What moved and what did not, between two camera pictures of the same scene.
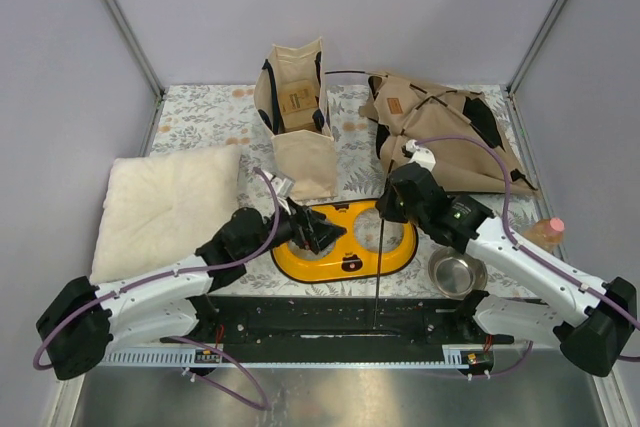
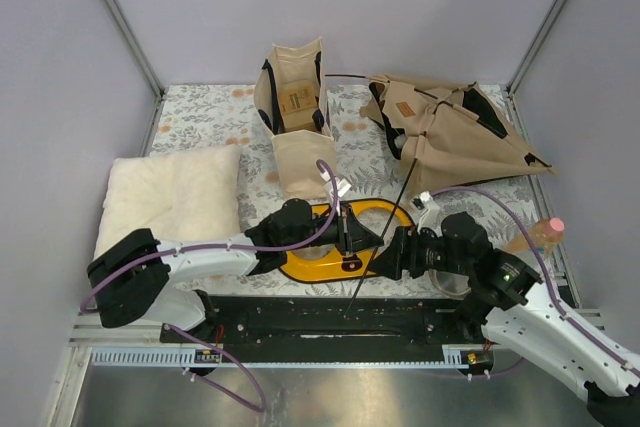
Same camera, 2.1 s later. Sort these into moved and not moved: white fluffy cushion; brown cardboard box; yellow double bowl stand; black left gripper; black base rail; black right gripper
Moved: black right gripper; black left gripper
Not moved: black base rail; yellow double bowl stand; white fluffy cushion; brown cardboard box
